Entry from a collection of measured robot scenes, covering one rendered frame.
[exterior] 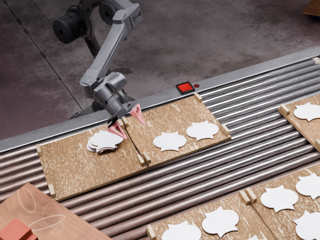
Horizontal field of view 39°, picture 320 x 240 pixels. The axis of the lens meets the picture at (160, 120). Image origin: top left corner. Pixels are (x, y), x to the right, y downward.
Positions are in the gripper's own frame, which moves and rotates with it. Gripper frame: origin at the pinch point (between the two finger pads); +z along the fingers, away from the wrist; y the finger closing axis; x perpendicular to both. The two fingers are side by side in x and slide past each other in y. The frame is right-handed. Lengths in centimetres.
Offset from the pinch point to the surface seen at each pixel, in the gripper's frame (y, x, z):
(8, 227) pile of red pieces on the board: 21, 53, -6
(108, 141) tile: 27.8, -25.2, 0.3
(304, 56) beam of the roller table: -49, -115, 40
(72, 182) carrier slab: 41.7, -5.4, 2.3
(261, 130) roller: -21, -53, 43
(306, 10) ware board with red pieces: -50, -344, 52
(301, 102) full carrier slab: -40, -73, 48
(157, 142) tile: 13.5, -32.9, 15.1
